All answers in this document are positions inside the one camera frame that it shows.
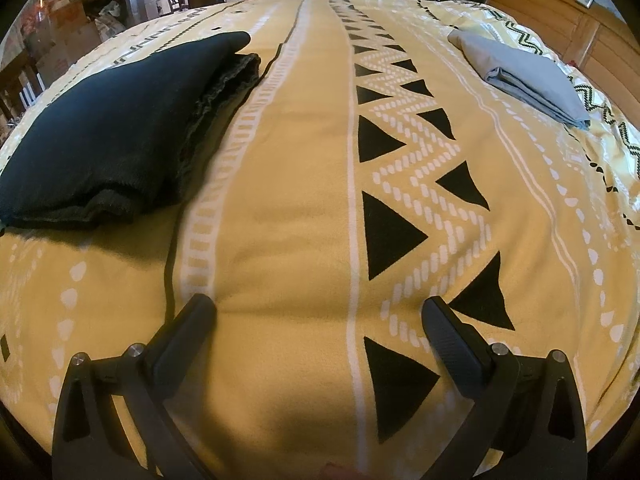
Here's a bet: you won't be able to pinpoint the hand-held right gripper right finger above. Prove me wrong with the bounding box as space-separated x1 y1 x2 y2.
421 296 588 480

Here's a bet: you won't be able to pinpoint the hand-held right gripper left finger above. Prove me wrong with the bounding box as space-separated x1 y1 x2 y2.
51 293 217 480

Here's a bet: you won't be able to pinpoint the black pants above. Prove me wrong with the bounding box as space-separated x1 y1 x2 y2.
0 31 263 231

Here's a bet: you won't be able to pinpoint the grey pants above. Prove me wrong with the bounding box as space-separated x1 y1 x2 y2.
448 29 592 131

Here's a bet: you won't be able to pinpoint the yellow patterned blanket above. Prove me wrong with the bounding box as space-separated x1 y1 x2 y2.
0 0 640 480

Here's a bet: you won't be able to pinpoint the stack of cardboard boxes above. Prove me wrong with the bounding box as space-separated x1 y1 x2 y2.
20 0 101 86

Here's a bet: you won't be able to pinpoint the wooden headboard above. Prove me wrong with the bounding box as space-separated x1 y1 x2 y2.
487 0 640 111

